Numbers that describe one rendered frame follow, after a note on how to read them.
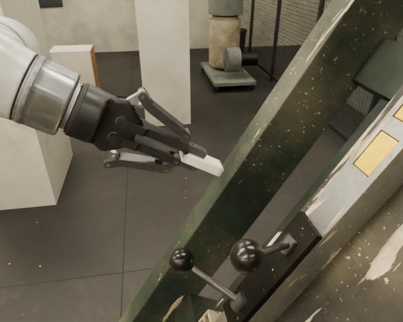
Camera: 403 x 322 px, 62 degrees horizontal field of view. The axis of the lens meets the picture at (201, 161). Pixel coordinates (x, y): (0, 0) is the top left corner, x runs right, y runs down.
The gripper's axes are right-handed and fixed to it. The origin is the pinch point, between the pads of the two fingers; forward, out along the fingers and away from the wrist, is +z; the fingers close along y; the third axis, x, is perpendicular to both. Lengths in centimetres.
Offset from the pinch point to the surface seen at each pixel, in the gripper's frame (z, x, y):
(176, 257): 0.0, 10.1, 10.9
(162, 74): 63, -354, 66
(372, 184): 11.8, 17.1, -12.6
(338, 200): 11.5, 15.1, -8.6
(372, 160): 11.5, 15.0, -14.8
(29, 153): -32, -208, 139
